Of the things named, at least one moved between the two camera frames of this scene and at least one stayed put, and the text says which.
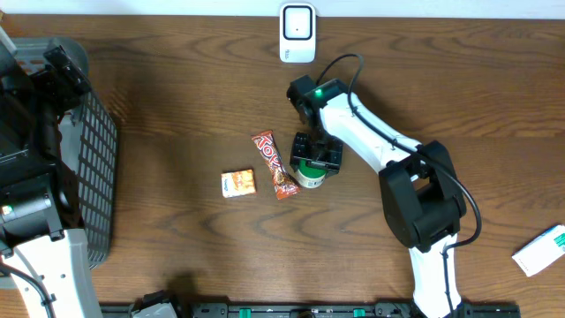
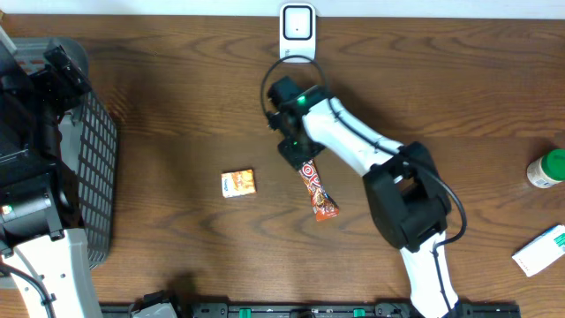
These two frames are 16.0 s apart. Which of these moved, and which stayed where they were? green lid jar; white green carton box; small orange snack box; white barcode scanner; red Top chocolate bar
Moved: red Top chocolate bar; green lid jar
Stayed: small orange snack box; white barcode scanner; white green carton box
